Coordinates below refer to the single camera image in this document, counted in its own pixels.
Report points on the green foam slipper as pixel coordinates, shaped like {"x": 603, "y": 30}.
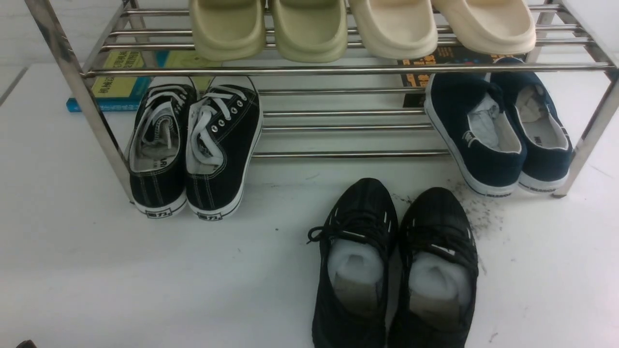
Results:
{"x": 228, "y": 30}
{"x": 310, "y": 30}

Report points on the left navy slip-on shoe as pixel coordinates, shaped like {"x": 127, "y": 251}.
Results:
{"x": 470, "y": 115}

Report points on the black canvas sneaker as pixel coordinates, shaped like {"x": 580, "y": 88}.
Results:
{"x": 224, "y": 127}
{"x": 156, "y": 150}

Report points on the stainless steel shoe rack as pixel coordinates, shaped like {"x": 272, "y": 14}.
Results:
{"x": 127, "y": 20}

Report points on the navy slip-on shoe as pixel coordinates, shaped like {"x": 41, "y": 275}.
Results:
{"x": 470, "y": 115}
{"x": 534, "y": 116}

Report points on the beige foam slipper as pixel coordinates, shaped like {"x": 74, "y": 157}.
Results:
{"x": 503, "y": 27}
{"x": 396, "y": 29}

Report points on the black mesh sneaker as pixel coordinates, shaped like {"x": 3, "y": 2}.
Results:
{"x": 438, "y": 283}
{"x": 355, "y": 245}

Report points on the right black canvas sneaker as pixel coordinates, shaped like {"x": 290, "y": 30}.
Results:
{"x": 224, "y": 127}

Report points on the dark object at corner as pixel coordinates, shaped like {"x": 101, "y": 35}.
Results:
{"x": 26, "y": 344}

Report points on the right beige foam slipper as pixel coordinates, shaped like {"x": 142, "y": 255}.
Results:
{"x": 503, "y": 27}

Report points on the black and orange book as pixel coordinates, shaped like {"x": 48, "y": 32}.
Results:
{"x": 416, "y": 79}

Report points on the right navy slip-on shoe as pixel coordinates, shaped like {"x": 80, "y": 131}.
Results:
{"x": 534, "y": 116}

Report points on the left black canvas sneaker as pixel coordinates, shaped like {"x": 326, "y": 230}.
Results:
{"x": 156, "y": 150}

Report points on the left green foam slipper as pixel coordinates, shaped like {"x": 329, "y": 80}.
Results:
{"x": 228, "y": 30}

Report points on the yellow and blue book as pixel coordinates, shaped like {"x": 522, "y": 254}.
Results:
{"x": 124, "y": 94}

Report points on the left beige foam slipper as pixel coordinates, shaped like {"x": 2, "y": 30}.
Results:
{"x": 396, "y": 29}

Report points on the right green foam slipper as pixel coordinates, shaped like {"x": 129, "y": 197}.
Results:
{"x": 310, "y": 30}

